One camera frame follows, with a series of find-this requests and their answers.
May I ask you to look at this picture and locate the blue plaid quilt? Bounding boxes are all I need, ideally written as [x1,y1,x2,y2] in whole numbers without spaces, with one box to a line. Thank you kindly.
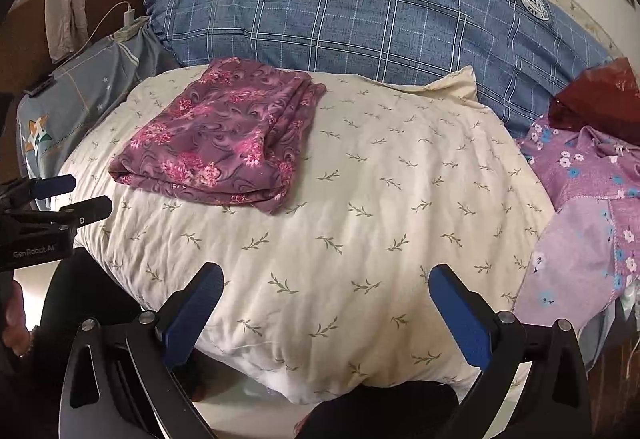
[144,0,621,140]

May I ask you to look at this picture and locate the grey hanging cloth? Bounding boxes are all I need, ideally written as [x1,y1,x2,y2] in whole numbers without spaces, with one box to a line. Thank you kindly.
[45,0,91,62]

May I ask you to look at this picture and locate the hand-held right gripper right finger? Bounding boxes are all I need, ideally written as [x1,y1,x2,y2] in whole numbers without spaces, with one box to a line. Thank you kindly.
[429,264,593,439]

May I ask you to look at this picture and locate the maroon floral garment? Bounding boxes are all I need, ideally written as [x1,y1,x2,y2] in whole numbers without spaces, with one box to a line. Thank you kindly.
[109,58,327,215]

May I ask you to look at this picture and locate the lilac floral garment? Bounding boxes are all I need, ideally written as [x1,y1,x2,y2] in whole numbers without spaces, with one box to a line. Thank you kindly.
[512,112,640,335]

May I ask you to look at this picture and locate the red plastic bag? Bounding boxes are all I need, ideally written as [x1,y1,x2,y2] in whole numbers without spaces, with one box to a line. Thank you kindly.
[547,58,640,145]

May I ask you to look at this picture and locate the cream leaf-print pillow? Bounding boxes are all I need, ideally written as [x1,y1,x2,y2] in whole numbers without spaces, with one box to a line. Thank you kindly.
[52,66,556,405]

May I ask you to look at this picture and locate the grey-blue star-print pillow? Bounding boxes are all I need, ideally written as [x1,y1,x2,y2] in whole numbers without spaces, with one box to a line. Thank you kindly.
[15,26,171,212]

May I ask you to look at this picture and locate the wooden cabinet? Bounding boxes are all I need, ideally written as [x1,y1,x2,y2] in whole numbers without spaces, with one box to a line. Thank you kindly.
[587,319,640,402]

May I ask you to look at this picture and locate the beige power strip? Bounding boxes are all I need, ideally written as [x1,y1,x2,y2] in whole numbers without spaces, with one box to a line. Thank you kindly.
[112,16,151,41]

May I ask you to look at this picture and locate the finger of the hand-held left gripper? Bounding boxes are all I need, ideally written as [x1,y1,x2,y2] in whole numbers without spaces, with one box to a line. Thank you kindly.
[0,174,77,215]
[10,196,114,234]

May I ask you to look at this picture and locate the white charger cable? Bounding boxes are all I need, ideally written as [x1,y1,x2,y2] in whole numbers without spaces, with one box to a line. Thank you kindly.
[70,2,132,61]

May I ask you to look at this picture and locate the person's left hand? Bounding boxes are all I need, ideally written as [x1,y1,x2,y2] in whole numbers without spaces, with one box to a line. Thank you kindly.
[0,279,34,358]

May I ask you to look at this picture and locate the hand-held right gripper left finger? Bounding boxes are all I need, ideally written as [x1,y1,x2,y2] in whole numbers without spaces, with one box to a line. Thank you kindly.
[59,262,225,439]

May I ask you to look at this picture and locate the person's black trousers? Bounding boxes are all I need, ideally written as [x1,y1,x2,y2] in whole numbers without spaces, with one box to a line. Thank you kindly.
[30,249,461,439]

